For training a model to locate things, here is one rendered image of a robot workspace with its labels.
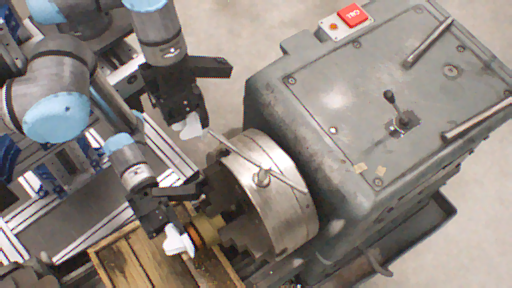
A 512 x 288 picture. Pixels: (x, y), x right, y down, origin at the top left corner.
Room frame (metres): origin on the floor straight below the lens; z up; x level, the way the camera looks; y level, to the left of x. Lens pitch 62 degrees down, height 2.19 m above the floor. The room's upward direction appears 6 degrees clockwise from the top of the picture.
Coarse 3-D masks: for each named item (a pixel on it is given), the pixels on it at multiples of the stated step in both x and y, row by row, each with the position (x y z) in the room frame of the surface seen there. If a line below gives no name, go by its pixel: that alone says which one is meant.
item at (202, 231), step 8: (200, 216) 0.36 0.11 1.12; (208, 216) 0.36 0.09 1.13; (216, 216) 0.36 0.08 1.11; (184, 224) 0.34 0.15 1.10; (192, 224) 0.34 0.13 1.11; (200, 224) 0.34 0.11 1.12; (208, 224) 0.34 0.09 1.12; (216, 224) 0.34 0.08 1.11; (224, 224) 0.35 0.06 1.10; (192, 232) 0.32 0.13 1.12; (200, 232) 0.32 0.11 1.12; (208, 232) 0.32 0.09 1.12; (216, 232) 0.32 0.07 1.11; (192, 240) 0.30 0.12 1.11; (200, 240) 0.30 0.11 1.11; (208, 240) 0.31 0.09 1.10; (216, 240) 0.31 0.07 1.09; (200, 248) 0.29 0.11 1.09
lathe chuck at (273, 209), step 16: (240, 144) 0.51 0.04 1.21; (256, 144) 0.51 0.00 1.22; (208, 160) 0.51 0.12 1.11; (224, 160) 0.46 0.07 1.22; (240, 160) 0.46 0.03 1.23; (240, 176) 0.42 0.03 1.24; (272, 176) 0.43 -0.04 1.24; (240, 192) 0.40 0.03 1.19; (256, 192) 0.39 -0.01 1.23; (272, 192) 0.39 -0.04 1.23; (288, 192) 0.40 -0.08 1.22; (256, 208) 0.35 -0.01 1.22; (272, 208) 0.36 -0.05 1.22; (288, 208) 0.37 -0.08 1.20; (256, 224) 0.35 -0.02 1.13; (272, 224) 0.33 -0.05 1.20; (288, 224) 0.34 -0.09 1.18; (304, 224) 0.35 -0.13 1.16; (272, 240) 0.30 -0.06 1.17; (288, 240) 0.31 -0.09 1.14; (304, 240) 0.33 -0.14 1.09; (272, 256) 0.29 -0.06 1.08
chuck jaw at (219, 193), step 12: (216, 156) 0.48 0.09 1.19; (204, 168) 0.45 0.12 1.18; (216, 168) 0.45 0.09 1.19; (216, 180) 0.43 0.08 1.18; (228, 180) 0.43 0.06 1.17; (204, 192) 0.41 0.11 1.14; (216, 192) 0.41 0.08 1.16; (228, 192) 0.41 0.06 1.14; (204, 204) 0.38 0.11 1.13; (216, 204) 0.38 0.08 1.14; (228, 204) 0.39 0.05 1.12
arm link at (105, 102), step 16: (32, 48) 0.56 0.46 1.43; (48, 48) 0.55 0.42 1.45; (64, 48) 0.56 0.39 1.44; (80, 48) 0.58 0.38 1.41; (96, 64) 0.61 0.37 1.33; (96, 80) 0.59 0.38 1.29; (96, 96) 0.57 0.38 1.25; (112, 96) 0.60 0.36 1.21; (96, 112) 0.57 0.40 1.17; (112, 112) 0.58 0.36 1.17; (128, 112) 0.61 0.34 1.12; (112, 128) 0.58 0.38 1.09; (128, 128) 0.59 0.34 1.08; (144, 144) 0.58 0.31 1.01
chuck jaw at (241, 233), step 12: (228, 228) 0.34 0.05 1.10; (240, 228) 0.34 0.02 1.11; (252, 228) 0.34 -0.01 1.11; (228, 240) 0.31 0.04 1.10; (240, 240) 0.31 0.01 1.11; (252, 240) 0.31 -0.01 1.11; (264, 240) 0.32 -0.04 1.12; (240, 252) 0.29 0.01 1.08; (252, 252) 0.29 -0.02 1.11; (264, 252) 0.29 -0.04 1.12
